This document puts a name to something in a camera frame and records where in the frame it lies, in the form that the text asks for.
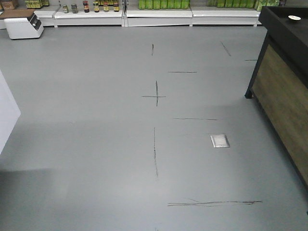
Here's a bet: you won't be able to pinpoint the small white dish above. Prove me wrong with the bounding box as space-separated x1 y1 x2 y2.
288 15 301 22

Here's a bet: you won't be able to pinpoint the glass jar dark contents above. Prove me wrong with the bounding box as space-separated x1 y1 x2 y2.
71 4 78 13

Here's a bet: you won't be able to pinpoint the sauce jar red lid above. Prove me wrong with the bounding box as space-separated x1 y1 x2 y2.
82 0 90 13

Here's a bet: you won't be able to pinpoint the white box appliance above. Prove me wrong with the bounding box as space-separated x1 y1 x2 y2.
4 13 44 40

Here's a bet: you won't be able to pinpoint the sauce jar yellow label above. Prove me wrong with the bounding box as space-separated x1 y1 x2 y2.
93 1 100 13

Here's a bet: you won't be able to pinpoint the row of green packages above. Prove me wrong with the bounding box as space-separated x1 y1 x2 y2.
138 0 190 10

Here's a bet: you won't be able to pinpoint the black wooden display stand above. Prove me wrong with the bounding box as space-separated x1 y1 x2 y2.
245 6 308 186

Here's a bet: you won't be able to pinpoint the metal floor socket cover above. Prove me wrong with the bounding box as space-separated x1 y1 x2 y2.
210 134 230 148

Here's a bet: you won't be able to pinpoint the glass jar green lid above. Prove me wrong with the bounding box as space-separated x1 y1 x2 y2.
62 4 69 13

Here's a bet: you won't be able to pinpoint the white store shelf unit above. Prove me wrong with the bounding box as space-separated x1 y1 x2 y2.
0 0 264 28

